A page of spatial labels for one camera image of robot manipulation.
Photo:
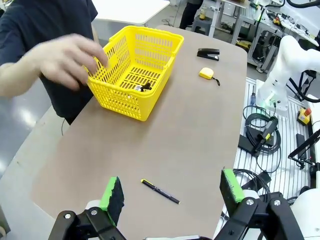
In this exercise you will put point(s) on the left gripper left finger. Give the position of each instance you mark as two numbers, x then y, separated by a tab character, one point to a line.
110	200

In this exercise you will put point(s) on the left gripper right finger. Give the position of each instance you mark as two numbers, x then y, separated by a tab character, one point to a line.
250	220

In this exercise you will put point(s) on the white marker with black cap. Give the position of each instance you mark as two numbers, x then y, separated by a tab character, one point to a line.
147	86

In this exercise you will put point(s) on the person's right forearm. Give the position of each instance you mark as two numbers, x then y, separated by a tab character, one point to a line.
15	80

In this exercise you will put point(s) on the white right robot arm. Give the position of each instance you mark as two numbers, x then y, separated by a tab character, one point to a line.
285	65

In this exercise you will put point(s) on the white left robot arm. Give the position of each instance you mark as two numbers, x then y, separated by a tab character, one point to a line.
308	210

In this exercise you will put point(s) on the yellow plastic shopping basket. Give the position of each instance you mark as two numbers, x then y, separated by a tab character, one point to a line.
148	106

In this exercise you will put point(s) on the person in black t-shirt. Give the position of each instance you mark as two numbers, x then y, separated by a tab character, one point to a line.
37	22

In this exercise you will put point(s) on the person in black trousers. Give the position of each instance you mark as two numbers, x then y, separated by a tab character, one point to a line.
190	12

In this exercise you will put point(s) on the person's right hand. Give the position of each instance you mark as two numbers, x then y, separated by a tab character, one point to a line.
67	62

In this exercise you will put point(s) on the black pen with yellow tip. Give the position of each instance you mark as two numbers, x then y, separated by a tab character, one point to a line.
160	191

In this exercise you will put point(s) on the black power brick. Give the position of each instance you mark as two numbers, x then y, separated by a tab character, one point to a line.
246	144

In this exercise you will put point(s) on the black connector with yellow label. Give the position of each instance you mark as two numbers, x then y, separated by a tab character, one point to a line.
270	126

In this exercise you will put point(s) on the yellow emergency stop box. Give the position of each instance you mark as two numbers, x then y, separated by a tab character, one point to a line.
303	117

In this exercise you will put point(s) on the yellow tape measure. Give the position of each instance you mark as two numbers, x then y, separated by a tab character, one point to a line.
206	73

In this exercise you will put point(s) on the black stapler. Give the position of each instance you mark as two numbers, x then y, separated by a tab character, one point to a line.
207	53

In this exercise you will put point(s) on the large white table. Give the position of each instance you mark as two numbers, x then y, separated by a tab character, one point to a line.
130	11

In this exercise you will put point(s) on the grey stool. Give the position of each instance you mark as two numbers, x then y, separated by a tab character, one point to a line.
200	25

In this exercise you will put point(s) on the yellow bottle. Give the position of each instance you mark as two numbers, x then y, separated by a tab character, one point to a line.
202	13

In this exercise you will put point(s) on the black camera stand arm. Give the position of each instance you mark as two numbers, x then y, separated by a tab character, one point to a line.
311	138

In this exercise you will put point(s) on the white slotted base plate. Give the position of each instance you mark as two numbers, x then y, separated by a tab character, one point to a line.
290	125

